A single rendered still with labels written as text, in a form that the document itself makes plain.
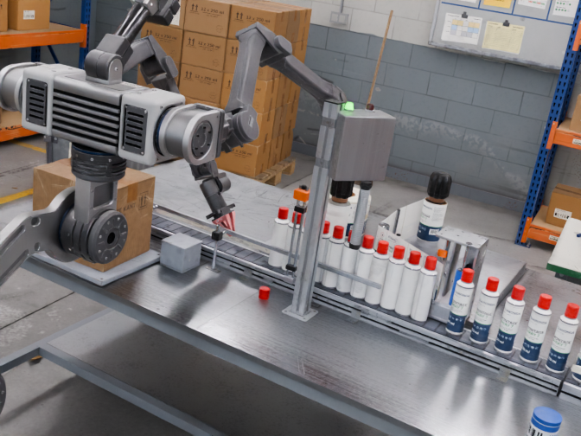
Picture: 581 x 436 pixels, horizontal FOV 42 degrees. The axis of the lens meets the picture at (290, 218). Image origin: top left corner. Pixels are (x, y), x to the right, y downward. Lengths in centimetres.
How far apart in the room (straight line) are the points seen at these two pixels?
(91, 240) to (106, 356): 133
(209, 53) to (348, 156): 378
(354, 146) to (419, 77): 464
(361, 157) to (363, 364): 58
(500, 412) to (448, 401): 14
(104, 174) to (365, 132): 74
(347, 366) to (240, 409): 90
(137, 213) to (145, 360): 88
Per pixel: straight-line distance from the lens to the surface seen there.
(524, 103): 659
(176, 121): 174
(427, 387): 214
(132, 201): 246
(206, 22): 584
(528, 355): 228
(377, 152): 219
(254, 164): 583
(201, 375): 314
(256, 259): 257
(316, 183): 221
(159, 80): 251
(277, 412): 298
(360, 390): 205
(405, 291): 233
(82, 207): 195
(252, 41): 214
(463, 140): 673
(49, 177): 250
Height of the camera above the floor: 191
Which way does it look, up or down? 20 degrees down
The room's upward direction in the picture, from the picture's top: 9 degrees clockwise
